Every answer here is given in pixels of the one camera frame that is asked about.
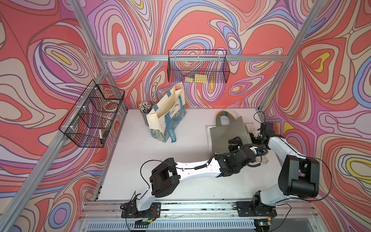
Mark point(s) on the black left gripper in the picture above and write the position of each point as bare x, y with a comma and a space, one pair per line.
238, 141

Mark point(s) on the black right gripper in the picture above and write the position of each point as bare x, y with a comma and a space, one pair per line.
251, 135

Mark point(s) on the green canvas bag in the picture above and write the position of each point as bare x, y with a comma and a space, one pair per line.
226, 133

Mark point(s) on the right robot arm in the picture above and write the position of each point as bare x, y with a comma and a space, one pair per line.
298, 178

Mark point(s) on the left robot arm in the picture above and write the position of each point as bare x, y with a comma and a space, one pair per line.
169, 174

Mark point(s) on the yellow sticky note pad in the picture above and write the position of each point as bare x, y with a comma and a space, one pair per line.
200, 78

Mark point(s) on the clear cup of pencils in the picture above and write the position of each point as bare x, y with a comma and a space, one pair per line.
145, 108

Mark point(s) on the tape roll in basket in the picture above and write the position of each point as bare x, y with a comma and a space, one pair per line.
110, 106

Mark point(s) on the white marker in basket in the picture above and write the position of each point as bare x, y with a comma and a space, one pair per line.
101, 137

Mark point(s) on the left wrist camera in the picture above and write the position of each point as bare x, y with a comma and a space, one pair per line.
258, 150

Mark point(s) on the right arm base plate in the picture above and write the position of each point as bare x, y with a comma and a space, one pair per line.
254, 209

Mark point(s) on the cream bag with blue handles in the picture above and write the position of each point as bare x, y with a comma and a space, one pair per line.
166, 115

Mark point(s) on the black wire basket, back wall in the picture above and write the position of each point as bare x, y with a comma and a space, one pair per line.
183, 64

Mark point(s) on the black wire basket, wall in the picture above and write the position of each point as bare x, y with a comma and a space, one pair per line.
83, 121
183, 64

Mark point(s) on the black wire basket, left wall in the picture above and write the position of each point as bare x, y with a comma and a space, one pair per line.
83, 121

